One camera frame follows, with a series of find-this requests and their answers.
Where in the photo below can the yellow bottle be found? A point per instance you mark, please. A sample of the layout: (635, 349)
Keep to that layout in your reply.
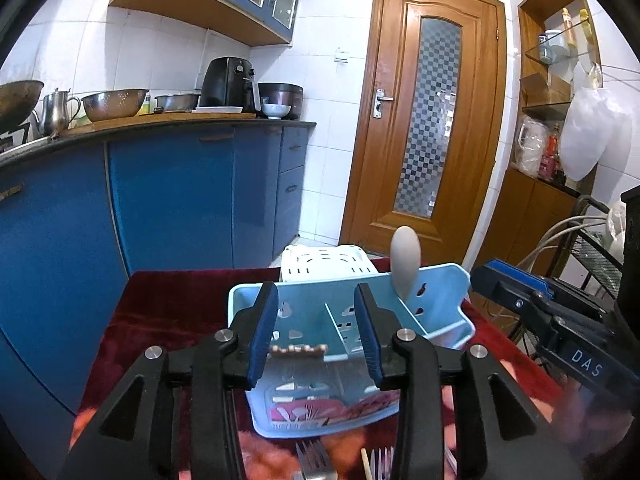
(585, 27)

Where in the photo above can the pink plastic fork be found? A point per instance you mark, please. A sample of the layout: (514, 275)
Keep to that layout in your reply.
(385, 465)

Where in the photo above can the wooden door with glass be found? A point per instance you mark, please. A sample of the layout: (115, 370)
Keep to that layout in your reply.
(380, 160)

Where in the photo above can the steel pitcher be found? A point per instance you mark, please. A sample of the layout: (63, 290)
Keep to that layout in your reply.
(55, 112)

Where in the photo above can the red floral tablecloth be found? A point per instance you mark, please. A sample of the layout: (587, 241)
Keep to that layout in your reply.
(165, 310)

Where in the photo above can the steel bowl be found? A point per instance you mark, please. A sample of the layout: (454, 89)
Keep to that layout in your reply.
(177, 101)

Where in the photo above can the white hanging plastic bag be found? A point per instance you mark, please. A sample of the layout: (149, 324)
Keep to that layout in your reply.
(590, 125)

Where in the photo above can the glass jar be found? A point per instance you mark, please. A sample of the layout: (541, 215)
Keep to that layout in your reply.
(552, 46)

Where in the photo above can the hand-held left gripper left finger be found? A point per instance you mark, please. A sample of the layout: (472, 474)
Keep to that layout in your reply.
(262, 330)

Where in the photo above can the steel fork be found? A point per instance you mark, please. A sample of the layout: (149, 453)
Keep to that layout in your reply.
(315, 465)

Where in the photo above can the wooden cutting board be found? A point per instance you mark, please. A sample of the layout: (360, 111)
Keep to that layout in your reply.
(200, 116)

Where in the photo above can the wooden shelf unit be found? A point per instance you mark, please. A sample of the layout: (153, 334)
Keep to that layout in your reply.
(530, 210)

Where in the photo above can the white plastic spoon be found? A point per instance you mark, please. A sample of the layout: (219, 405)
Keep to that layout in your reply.
(405, 255)

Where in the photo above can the blue base cabinet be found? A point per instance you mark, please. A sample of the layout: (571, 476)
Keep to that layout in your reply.
(170, 200)

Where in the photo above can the clear plastic bag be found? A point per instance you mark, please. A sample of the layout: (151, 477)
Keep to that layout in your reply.
(529, 147)

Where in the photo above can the cardboard box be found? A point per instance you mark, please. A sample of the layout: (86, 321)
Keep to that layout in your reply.
(547, 91)

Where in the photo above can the steel wok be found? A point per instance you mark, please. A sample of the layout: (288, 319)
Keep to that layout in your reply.
(17, 102)

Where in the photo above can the steel colander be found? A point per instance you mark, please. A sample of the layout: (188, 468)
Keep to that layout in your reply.
(114, 105)

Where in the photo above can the white plastic basket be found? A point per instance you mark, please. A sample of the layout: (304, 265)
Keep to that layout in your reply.
(320, 260)

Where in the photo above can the white tray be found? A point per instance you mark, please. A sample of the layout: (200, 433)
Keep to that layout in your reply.
(217, 109)

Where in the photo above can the tall clear bottle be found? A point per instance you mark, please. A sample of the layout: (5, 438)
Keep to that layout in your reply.
(567, 27)

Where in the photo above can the white light switch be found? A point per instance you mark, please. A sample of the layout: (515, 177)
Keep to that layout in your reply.
(341, 56)

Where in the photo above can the dark rice cooker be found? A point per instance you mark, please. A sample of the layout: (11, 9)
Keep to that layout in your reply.
(285, 94)

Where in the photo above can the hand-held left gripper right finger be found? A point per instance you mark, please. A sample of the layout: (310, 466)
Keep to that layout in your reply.
(370, 335)

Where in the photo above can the light blue utensil holder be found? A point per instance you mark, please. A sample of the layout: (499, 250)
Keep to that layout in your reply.
(310, 317)

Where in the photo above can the black air fryer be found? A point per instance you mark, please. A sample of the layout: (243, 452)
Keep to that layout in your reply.
(225, 85)

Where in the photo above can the red sauce bottles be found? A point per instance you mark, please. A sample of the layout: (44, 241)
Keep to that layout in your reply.
(550, 160)

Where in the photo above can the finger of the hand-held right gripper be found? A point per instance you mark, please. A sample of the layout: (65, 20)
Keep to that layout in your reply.
(505, 285)

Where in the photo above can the white bag on rack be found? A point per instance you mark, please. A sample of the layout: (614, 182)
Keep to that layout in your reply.
(616, 220)

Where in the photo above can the white bowl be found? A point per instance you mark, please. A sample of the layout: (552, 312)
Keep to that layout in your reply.
(276, 111)

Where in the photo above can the wooden chopstick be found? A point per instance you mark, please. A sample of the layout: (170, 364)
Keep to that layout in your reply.
(366, 467)

